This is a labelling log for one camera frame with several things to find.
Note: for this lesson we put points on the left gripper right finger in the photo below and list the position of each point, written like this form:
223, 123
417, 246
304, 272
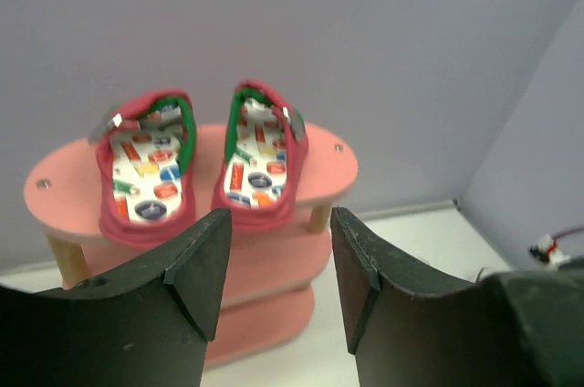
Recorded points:
409, 324

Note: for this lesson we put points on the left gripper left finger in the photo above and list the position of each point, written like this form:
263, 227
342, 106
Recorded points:
147, 322

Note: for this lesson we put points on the pink sandal one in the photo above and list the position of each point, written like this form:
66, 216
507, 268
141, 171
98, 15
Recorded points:
145, 151
265, 148

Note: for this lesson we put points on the pink three-tier shoe shelf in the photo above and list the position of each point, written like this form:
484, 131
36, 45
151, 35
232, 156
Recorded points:
268, 299

